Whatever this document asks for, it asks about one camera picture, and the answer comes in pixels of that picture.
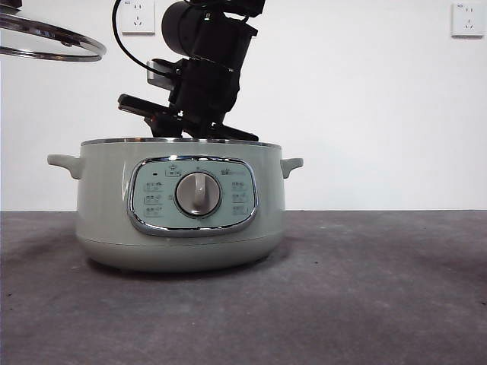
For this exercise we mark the glass lid with green knob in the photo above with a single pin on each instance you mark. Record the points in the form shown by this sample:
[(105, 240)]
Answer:
[(38, 42)]

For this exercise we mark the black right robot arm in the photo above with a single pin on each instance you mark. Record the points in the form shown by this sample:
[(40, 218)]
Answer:
[(198, 26)]

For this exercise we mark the sage green electric pot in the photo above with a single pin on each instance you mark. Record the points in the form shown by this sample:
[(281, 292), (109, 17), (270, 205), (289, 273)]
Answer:
[(106, 197)]

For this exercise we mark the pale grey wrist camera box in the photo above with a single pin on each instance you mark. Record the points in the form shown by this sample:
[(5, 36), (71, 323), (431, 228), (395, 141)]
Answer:
[(160, 76)]

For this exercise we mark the white wall socket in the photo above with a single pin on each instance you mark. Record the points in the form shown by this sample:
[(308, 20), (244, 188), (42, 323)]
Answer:
[(468, 21), (139, 19)]

